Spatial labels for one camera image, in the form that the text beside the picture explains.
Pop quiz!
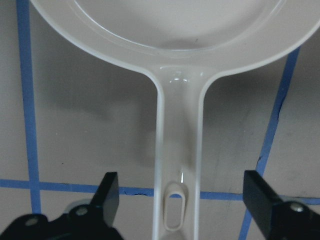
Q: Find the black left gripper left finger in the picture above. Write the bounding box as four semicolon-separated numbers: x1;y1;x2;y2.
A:
0;172;120;240

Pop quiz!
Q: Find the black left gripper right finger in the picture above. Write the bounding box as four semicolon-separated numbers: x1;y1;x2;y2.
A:
242;170;320;240

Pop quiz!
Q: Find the beige plastic dustpan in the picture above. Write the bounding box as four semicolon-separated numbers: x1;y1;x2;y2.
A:
32;0;320;240

